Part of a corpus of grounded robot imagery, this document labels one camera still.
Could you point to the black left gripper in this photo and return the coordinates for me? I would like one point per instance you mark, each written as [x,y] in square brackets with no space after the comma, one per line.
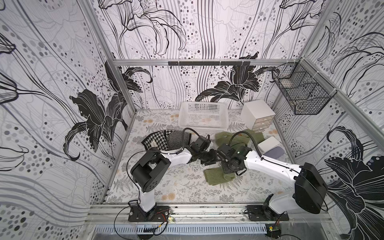
[212,157]

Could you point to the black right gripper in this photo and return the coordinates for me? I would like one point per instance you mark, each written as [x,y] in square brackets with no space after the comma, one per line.
[227,167]

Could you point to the green knitted scarf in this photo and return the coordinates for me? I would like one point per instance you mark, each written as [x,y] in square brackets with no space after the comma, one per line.
[216,176]
[240,140]

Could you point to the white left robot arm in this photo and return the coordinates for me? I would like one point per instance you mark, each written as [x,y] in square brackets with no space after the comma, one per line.
[153,165]

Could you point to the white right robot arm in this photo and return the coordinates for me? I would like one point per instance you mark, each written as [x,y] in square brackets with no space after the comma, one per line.
[308,189]

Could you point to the black white patterned scarf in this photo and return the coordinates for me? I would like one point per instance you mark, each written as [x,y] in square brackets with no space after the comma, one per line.
[167,140]

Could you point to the white plastic laundry basket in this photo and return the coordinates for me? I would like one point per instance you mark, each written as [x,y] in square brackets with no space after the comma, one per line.
[205,116]

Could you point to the white rectangular box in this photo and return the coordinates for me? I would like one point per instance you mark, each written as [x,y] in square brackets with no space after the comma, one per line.
[268,144]

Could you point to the lavender flat pad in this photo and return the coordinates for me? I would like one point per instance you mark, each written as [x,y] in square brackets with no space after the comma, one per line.
[275,153]

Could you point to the white mini drawer cabinet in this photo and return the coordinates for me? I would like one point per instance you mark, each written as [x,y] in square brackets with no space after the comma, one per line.
[257,115]

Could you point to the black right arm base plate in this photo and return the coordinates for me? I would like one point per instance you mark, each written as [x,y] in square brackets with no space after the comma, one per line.
[259,213]

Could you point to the white slotted cable duct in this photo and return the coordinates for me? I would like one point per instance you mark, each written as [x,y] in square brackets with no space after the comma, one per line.
[184,229]

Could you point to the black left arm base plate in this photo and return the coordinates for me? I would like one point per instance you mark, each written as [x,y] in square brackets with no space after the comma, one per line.
[156,214]

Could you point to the black wire wall basket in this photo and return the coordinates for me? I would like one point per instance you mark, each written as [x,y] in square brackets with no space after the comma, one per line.
[302,87]

